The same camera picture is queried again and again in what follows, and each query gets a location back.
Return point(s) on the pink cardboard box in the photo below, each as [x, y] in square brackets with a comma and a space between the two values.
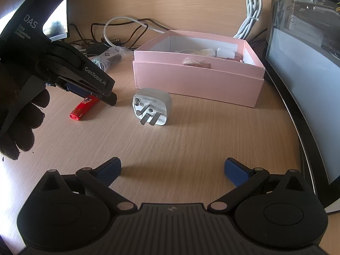
[196, 85]

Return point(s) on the clear plastic bag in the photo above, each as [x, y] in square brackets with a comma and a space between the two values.
[109, 57]

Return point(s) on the person's left hand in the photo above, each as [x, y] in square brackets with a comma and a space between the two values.
[26, 127]

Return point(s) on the black computer monitor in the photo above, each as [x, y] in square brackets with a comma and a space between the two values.
[57, 24]

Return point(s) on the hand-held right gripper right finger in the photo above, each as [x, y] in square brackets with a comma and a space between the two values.
[236, 172]

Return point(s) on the black power adapter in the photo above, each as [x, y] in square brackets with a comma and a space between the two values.
[96, 49]

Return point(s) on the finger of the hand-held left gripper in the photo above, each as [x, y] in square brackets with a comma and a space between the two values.
[106, 98]
[72, 89]

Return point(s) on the white plug adapter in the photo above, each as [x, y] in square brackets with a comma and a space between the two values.
[152, 106]

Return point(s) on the red lighter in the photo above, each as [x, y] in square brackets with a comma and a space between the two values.
[83, 109]

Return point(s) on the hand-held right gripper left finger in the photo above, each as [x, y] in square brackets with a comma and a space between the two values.
[109, 171]

